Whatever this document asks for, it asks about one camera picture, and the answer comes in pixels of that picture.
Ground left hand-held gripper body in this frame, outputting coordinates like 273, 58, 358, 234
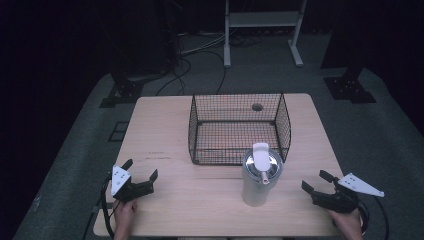
110, 164, 155, 203

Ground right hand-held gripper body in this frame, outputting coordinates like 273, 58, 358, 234
311, 172, 385, 214

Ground white tumbler with lid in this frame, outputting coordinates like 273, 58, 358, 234
241, 142, 284, 208

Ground black wire mesh basket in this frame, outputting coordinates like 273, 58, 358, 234
187, 92, 292, 166

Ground person's left hand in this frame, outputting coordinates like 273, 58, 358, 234
113, 199, 139, 240

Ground person's right hand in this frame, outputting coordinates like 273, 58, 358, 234
327, 208, 364, 240

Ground black stand base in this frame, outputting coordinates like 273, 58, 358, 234
99, 68, 145, 109
323, 66, 378, 105

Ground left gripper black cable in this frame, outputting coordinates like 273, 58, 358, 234
81, 176, 116, 240

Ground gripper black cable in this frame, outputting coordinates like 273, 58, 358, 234
81, 176, 116, 240
357, 195, 390, 240

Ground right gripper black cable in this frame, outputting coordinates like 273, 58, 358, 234
357, 195, 390, 240

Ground black floor cable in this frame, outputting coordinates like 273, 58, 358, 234
155, 49, 228, 97

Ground white floor cable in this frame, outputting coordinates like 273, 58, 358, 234
179, 32, 228, 56

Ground white metal stand frame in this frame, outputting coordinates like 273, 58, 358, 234
223, 0, 308, 69

